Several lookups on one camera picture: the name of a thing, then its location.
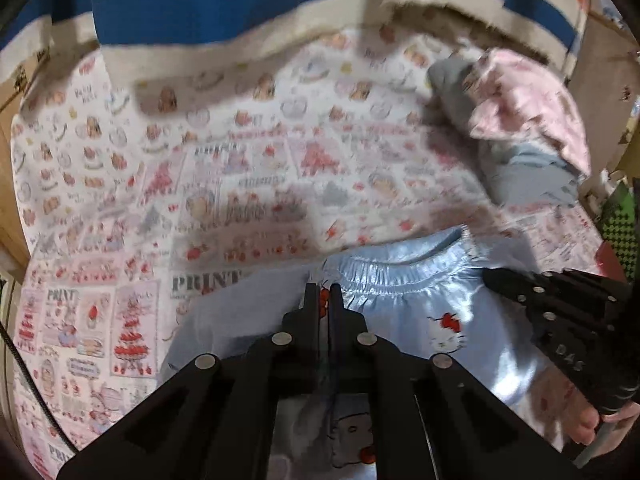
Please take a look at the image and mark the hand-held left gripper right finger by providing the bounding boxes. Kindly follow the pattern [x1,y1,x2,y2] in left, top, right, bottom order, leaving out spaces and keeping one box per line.
[327,282,587,480]

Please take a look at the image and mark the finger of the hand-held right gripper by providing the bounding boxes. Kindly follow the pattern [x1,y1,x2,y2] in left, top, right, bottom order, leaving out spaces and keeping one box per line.
[481,269,637,342]

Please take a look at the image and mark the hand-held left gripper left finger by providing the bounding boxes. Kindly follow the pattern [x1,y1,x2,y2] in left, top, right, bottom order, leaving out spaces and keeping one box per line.
[55,282,328,480]

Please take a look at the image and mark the light blue printed pants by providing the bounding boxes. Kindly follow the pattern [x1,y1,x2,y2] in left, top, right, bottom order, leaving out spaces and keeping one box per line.
[160,227,573,480]

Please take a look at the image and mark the person's right hand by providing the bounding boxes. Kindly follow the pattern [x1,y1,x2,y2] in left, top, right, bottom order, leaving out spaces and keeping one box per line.
[574,402,640,448]

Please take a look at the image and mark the green checkered bag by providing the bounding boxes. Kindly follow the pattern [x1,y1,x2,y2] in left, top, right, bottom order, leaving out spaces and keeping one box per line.
[597,180,640,281]

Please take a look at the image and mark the light blue folded cloth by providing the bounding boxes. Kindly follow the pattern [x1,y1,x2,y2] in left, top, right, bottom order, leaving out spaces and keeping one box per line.
[479,141,584,207]

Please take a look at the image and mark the printed bed sheet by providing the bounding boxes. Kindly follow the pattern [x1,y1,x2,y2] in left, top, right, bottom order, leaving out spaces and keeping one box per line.
[10,30,628,480]

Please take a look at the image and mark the pink printed cloth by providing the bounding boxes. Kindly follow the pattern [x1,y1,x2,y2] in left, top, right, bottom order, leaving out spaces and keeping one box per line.
[467,47,592,177]

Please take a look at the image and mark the grey cloth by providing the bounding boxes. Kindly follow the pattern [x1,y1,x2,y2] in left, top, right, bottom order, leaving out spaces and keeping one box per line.
[426,55,483,128]

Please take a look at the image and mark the striped curtain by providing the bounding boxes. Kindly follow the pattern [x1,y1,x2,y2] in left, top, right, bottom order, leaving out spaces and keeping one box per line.
[0,0,587,88]

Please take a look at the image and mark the black cable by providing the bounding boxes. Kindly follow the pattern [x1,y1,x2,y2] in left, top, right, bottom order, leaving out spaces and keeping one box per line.
[0,317,78,458]

